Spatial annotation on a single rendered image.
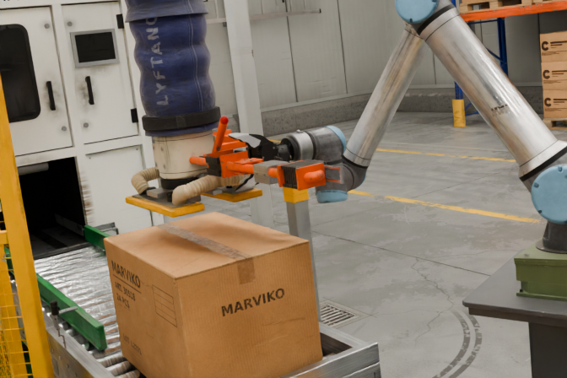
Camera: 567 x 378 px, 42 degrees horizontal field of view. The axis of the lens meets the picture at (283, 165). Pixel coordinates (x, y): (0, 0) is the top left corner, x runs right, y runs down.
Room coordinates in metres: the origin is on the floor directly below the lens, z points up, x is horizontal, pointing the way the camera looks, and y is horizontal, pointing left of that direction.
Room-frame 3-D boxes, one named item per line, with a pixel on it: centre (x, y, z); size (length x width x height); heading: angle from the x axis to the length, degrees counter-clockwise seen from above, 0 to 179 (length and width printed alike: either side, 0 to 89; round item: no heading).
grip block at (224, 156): (1.94, 0.15, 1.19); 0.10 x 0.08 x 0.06; 123
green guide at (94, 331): (3.00, 1.12, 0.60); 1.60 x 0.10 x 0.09; 32
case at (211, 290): (2.13, 0.28, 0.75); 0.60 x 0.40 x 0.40; 30
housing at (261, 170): (1.76, 0.03, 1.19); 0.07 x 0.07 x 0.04; 33
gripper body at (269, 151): (2.02, 0.03, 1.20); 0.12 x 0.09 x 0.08; 123
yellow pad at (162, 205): (2.10, 0.36, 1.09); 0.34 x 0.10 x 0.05; 33
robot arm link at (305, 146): (2.05, -0.04, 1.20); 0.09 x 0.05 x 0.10; 33
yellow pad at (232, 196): (2.20, 0.20, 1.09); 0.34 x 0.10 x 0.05; 33
